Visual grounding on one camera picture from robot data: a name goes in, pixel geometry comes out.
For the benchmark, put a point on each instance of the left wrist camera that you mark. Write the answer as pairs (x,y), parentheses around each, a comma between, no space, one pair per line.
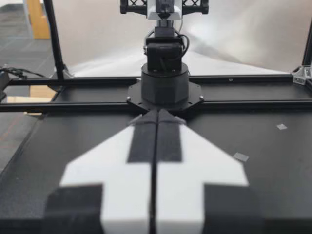
(152,13)

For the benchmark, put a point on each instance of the black frame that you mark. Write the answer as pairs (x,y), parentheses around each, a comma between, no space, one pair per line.
(97,81)

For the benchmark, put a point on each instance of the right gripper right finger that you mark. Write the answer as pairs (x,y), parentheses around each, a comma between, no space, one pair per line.
(190,170)

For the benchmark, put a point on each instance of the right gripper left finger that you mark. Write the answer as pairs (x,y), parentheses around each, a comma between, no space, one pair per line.
(122,170)

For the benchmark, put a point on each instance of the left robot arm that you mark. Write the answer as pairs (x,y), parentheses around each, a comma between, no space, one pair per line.
(164,85)

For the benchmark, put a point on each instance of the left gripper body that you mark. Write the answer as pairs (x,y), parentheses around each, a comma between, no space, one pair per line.
(131,6)

